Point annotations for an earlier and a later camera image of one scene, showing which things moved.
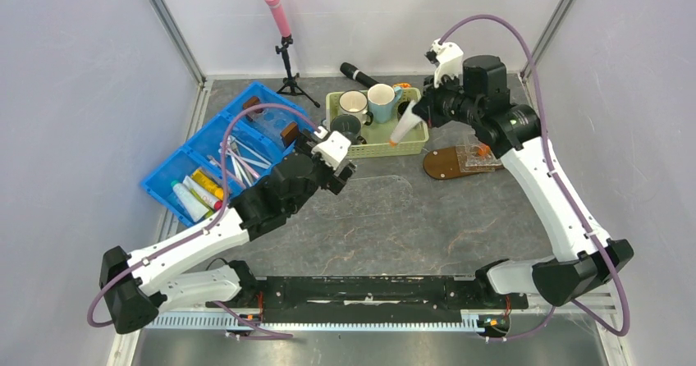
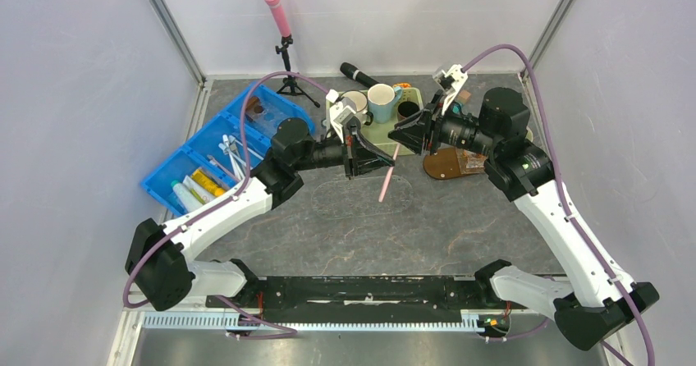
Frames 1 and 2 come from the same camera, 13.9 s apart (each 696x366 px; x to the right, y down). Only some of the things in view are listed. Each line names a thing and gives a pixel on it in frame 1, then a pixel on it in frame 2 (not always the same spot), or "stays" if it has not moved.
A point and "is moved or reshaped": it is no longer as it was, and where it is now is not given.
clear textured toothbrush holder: [483, 149] is moved or reshaped
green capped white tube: [193, 206] stays
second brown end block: [251, 102] stays
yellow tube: [215, 190] stays
